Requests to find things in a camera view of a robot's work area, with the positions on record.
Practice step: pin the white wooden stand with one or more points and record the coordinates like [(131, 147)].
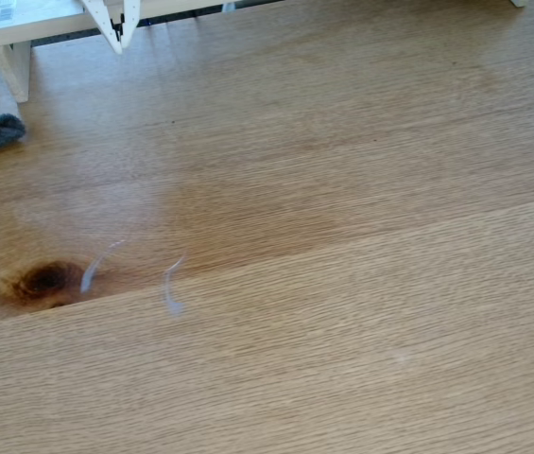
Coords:
[(35, 21)]

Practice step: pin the white barcode label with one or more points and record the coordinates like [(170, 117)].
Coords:
[(2, 10)]

